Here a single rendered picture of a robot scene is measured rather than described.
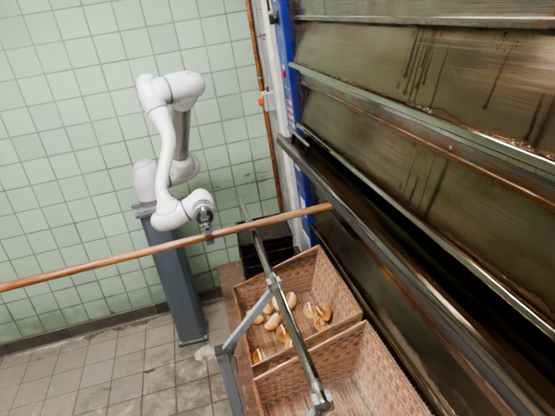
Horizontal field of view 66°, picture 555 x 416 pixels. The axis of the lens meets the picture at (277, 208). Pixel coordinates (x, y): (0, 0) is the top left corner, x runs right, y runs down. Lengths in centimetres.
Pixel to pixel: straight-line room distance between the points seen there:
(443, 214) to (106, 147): 225
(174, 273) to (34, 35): 153
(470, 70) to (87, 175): 245
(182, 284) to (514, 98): 231
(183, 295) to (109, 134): 110
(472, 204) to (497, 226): 8
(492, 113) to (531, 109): 8
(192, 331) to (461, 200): 231
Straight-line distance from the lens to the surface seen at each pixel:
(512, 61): 82
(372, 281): 162
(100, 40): 277
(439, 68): 97
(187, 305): 287
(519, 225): 87
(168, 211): 196
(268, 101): 249
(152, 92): 208
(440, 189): 103
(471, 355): 81
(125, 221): 304
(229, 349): 153
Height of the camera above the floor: 198
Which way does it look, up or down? 26 degrees down
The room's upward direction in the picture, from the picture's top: 9 degrees counter-clockwise
